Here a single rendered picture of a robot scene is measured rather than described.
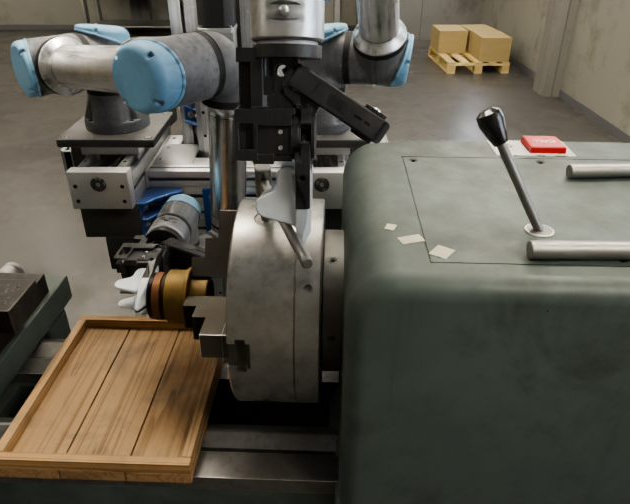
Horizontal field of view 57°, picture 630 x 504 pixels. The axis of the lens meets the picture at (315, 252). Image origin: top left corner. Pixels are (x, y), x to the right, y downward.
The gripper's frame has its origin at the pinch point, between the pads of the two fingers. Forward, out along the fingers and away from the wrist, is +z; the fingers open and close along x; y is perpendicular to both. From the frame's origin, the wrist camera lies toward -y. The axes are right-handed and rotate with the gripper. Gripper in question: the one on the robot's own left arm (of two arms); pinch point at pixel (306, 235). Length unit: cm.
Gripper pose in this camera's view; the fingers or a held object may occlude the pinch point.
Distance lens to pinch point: 64.4
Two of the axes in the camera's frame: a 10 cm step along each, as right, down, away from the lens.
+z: -0.1, 9.6, 2.6
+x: -0.3, 2.6, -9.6
